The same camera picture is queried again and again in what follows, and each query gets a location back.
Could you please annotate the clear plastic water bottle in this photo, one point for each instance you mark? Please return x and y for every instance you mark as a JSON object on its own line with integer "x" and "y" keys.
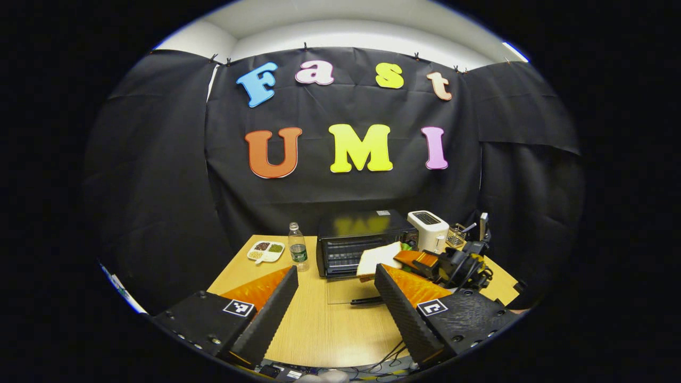
{"x": 298, "y": 250}

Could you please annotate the white sectioned plate with beans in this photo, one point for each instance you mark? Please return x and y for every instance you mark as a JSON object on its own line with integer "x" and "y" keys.
{"x": 266, "y": 251}

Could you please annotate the white toaster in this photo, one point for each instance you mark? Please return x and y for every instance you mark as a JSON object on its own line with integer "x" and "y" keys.
{"x": 428, "y": 229}

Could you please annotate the black electric oven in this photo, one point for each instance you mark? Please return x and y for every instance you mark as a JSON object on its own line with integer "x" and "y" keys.
{"x": 367, "y": 223}

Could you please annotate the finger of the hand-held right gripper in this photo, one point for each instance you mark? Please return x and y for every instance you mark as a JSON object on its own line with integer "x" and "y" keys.
{"x": 415, "y": 259}

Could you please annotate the white bread slice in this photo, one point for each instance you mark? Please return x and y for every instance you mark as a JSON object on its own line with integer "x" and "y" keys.
{"x": 378, "y": 258}

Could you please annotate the black backdrop cloth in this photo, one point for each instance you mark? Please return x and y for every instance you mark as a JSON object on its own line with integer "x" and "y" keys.
{"x": 159, "y": 186}

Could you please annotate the metal spoon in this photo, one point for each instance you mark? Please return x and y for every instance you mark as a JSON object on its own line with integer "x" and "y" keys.
{"x": 469, "y": 227}

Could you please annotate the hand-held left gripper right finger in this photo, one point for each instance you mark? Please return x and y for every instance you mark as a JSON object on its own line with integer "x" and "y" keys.
{"x": 407, "y": 324}

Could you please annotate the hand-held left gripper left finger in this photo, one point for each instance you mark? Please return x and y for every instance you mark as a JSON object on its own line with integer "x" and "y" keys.
{"x": 266, "y": 327}

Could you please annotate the green vegetable piece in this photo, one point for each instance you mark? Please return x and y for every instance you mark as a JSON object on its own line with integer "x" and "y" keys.
{"x": 408, "y": 246}

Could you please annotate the ceiling light panel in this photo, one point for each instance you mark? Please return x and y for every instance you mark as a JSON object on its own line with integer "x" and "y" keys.
{"x": 515, "y": 51}

